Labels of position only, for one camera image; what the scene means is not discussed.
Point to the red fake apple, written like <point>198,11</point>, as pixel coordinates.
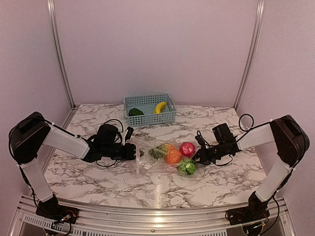
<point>187,149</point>

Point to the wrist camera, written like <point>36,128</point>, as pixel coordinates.
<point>127,135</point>
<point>200,139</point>

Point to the clear zip top bag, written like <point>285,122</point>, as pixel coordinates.
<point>147,165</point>

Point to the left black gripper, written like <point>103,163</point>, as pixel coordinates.
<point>129,152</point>

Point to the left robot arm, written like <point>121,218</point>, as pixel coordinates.
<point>34,132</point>

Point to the green orange fake mango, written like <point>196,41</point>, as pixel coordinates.
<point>160,151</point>

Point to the orange fake orange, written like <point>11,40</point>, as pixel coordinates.
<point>173,157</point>

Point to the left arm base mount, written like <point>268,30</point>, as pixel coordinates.
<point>53,210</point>

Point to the yellow fake banana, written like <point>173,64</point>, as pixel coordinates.
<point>159,107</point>

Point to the front aluminium rail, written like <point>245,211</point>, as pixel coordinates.
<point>98,220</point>

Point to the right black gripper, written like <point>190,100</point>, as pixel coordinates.
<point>204,158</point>

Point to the aluminium frame post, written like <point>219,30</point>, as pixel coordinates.
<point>58,49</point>
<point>252,50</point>

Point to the right aluminium frame post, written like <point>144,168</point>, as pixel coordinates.
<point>252,50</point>

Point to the left aluminium frame post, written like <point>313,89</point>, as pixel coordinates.
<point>58,49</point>

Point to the light blue plastic basket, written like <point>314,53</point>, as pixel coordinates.
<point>147,104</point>

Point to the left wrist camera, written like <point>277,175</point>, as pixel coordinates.
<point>127,135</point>

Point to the green fake cabbage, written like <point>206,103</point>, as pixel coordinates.
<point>135,112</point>

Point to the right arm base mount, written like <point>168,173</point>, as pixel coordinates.
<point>255,210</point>

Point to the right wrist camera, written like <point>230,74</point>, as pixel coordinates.
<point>200,139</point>

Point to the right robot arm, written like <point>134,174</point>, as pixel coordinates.
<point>284,134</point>

